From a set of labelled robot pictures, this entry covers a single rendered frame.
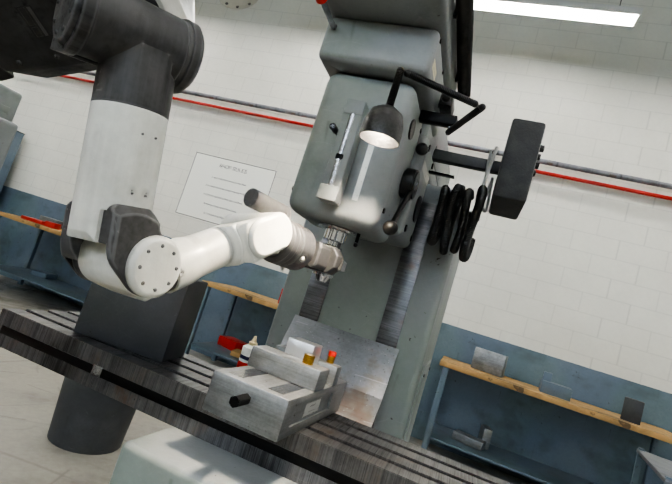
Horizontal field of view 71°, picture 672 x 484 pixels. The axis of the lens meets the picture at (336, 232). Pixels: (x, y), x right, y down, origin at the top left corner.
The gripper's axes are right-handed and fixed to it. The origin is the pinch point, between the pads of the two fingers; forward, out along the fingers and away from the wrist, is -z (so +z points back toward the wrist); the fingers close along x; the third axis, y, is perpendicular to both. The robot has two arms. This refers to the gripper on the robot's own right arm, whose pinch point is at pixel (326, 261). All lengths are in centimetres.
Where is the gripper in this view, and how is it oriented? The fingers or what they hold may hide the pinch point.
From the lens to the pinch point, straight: 101.3
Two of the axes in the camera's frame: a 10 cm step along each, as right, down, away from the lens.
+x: -8.0, -1.8, 5.7
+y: -3.0, 9.4, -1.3
